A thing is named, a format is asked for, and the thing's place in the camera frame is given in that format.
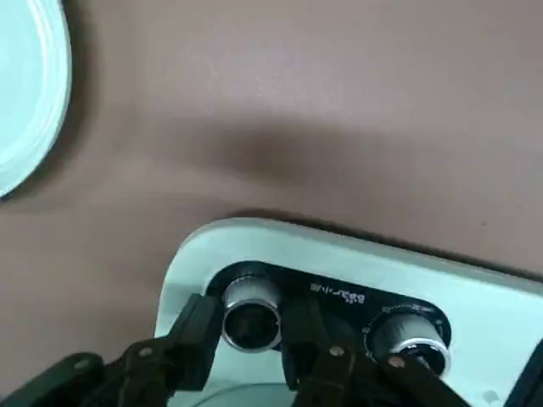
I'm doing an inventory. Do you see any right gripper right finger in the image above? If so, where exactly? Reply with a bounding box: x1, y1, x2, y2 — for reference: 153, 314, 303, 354
281, 295, 473, 407

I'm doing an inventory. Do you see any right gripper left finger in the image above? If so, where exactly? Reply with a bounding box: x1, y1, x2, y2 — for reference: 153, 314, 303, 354
0, 292, 225, 407

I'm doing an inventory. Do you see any silver black control knob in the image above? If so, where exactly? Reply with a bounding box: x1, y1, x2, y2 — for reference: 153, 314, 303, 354
220, 274, 283, 352
374, 310, 453, 379

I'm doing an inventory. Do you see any mint green cooking pot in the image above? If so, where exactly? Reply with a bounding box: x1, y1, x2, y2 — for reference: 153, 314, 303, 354
177, 381, 299, 407

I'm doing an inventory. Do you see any mint green multifunctional cooking machine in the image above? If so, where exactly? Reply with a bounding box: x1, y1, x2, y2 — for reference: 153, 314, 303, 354
154, 217, 543, 407

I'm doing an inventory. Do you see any mint green plate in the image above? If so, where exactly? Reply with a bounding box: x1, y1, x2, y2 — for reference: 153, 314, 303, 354
0, 0, 72, 201

